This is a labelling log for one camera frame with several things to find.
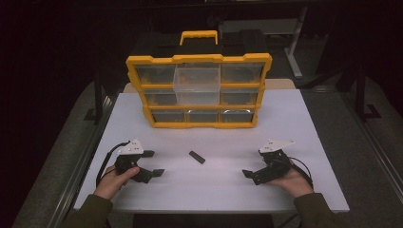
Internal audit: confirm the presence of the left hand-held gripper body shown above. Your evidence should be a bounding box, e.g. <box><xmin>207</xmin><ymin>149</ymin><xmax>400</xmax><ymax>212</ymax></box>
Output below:
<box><xmin>113</xmin><ymin>138</ymin><xmax>144</xmax><ymax>175</ymax></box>

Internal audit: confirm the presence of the black metal stand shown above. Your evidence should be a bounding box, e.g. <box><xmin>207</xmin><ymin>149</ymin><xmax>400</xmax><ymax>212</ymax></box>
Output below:
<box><xmin>354</xmin><ymin>63</ymin><xmax>383</xmax><ymax>121</ymax></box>
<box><xmin>84</xmin><ymin>70</ymin><xmax>106</xmax><ymax>122</ymax></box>

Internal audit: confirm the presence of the person's right hand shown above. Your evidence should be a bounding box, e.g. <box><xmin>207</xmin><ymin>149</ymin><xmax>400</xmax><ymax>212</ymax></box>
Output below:
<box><xmin>265</xmin><ymin>165</ymin><xmax>315</xmax><ymax>199</ymax></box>

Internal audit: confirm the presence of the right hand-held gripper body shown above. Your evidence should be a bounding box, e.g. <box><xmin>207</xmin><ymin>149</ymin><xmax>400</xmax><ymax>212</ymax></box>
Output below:
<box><xmin>259</xmin><ymin>138</ymin><xmax>296</xmax><ymax>177</ymax></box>

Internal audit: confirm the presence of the person's left hand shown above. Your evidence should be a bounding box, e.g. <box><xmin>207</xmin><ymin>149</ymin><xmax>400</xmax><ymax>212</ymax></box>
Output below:
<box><xmin>93</xmin><ymin>164</ymin><xmax>141</xmax><ymax>201</ymax></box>

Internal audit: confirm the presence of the white desk with metal leg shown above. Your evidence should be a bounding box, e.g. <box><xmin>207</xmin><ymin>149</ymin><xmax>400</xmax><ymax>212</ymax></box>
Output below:
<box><xmin>218</xmin><ymin>6</ymin><xmax>309</xmax><ymax>80</ymax></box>

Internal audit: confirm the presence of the set of clear organizer drawers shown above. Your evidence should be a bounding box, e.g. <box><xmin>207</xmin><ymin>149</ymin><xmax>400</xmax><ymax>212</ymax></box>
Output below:
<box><xmin>135</xmin><ymin>62</ymin><xmax>265</xmax><ymax>124</ymax></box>

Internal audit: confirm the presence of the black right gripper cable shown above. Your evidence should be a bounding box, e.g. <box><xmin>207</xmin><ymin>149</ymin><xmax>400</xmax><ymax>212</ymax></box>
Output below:
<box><xmin>286</xmin><ymin>156</ymin><xmax>315</xmax><ymax>191</ymax></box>

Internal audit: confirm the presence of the small black rectangular stick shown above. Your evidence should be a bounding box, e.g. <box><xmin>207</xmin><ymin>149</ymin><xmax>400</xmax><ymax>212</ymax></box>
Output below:
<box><xmin>188</xmin><ymin>150</ymin><xmax>206</xmax><ymax>164</ymax></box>

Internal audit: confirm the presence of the aluminium frame rail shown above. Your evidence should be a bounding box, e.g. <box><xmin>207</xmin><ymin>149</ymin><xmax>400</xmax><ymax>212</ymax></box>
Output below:
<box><xmin>340</xmin><ymin>91</ymin><xmax>403</xmax><ymax>203</ymax></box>
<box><xmin>47</xmin><ymin>94</ymin><xmax>119</xmax><ymax>228</ymax></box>

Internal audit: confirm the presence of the yellow black organizer case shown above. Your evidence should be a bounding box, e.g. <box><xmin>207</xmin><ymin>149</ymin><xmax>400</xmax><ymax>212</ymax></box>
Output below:
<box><xmin>125</xmin><ymin>28</ymin><xmax>274</xmax><ymax>130</ymax></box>

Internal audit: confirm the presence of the large clear plastic drawer bin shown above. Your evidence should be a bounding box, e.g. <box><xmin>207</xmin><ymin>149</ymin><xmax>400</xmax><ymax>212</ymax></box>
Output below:
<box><xmin>173</xmin><ymin>63</ymin><xmax>221</xmax><ymax>106</ymax></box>

